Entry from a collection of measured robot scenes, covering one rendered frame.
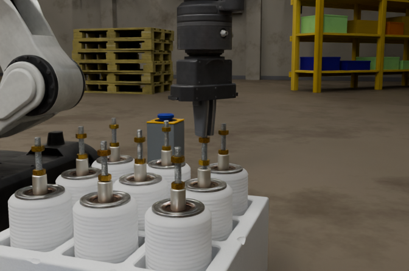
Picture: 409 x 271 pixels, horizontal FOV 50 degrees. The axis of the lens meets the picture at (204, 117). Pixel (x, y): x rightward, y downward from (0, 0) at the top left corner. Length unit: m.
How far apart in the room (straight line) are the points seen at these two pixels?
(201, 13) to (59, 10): 10.77
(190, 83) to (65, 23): 10.67
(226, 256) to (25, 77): 0.62
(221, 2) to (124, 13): 9.89
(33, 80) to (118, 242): 0.50
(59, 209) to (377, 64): 6.39
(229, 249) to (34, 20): 0.79
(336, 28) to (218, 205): 5.73
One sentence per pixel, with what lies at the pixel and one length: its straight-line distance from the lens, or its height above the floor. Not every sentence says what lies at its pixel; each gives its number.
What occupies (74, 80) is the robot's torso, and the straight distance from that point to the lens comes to 1.12.
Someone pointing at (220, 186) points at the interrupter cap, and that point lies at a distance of 0.74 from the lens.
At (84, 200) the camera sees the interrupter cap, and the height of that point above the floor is 0.25.
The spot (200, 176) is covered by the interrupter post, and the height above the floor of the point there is 0.27.
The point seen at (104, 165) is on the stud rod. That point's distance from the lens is 0.68.
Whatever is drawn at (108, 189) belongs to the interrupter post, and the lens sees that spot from 0.68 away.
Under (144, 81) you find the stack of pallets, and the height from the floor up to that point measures 0.16.
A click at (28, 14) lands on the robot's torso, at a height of 0.57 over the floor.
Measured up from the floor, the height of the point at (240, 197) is 0.21.
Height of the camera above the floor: 0.46
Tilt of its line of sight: 8 degrees down
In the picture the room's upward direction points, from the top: straight up
